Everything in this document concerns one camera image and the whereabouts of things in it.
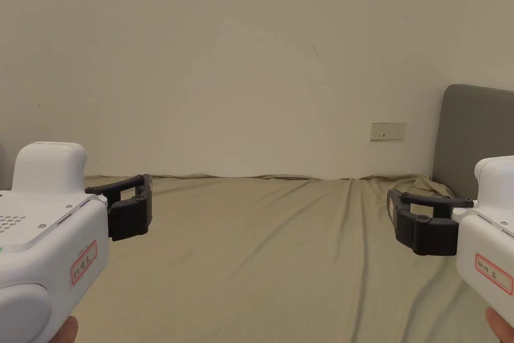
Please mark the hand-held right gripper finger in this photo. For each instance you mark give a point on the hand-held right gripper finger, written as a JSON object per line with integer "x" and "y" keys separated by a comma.
{"x": 429, "y": 234}
{"x": 425, "y": 199}

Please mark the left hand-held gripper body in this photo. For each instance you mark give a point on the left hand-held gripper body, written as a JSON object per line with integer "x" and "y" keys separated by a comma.
{"x": 44, "y": 238}

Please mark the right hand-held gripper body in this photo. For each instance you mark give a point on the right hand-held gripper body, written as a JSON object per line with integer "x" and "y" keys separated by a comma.
{"x": 488, "y": 230}

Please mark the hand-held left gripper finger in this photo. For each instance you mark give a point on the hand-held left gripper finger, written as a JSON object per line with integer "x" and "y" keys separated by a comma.
{"x": 130, "y": 218}
{"x": 120, "y": 184}

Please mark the person's left hand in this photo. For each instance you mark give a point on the person's left hand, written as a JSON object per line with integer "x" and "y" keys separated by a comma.
{"x": 68, "y": 331}

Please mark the person's right hand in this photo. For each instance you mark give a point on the person's right hand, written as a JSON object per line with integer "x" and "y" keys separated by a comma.
{"x": 500, "y": 333}

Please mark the grey padded headboard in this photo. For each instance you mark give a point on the grey padded headboard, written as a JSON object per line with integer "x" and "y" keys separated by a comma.
{"x": 474, "y": 130}

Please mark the bed with beige sheet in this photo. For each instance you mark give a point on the bed with beige sheet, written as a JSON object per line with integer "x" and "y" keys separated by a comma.
{"x": 265, "y": 262}

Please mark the white wall socket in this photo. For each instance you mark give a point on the white wall socket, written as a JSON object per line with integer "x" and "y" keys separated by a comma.
{"x": 388, "y": 131}

